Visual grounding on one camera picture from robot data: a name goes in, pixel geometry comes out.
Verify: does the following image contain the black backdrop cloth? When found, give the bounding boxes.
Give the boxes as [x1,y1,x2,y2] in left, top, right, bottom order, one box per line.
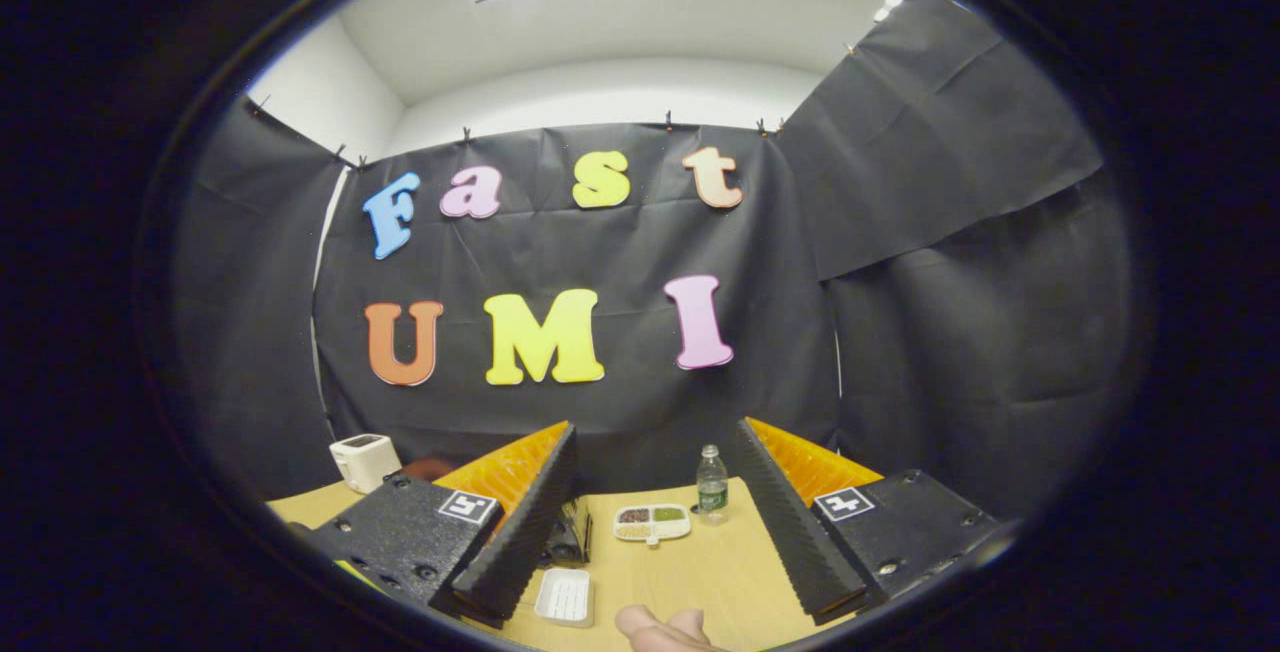
[172,0,1141,523]

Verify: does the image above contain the clear water bottle green label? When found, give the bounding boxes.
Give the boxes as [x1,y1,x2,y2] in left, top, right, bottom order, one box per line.
[696,444,729,526]

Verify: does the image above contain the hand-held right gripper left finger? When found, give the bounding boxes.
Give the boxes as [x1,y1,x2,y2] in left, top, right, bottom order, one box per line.
[298,419,579,630]

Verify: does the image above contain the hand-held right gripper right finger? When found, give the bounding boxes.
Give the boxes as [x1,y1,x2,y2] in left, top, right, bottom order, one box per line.
[735,416,1021,628]

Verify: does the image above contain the white toaster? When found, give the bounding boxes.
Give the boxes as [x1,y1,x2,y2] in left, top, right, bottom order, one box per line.
[329,433,403,494]

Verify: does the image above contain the white divided dish with grains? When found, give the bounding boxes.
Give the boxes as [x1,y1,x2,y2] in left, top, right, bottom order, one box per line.
[613,504,693,546]

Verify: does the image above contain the black electric oven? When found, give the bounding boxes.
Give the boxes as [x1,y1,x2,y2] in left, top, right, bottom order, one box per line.
[400,456,594,569]

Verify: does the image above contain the small white plastic tray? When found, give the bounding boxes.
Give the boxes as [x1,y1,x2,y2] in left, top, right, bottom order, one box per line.
[533,568,597,629]

